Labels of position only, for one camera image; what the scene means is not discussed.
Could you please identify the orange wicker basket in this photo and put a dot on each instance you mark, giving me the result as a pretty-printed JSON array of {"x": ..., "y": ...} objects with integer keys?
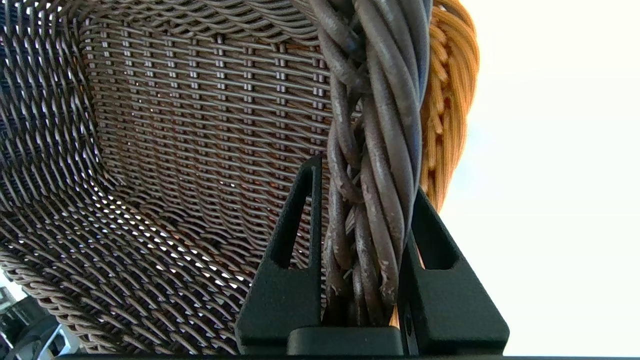
[{"x": 450, "y": 100}]

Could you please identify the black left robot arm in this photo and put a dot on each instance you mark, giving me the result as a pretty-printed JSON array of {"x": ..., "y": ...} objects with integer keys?
[{"x": 30, "y": 327}]

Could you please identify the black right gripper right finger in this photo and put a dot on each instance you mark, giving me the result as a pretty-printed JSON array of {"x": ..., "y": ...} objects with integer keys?
[{"x": 450, "y": 310}]

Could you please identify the dark brown wicker basket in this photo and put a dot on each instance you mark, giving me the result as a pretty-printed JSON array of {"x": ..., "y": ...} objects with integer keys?
[{"x": 175, "y": 175}]

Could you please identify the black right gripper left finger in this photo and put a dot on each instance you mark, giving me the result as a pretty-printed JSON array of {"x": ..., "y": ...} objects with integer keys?
[{"x": 285, "y": 295}]

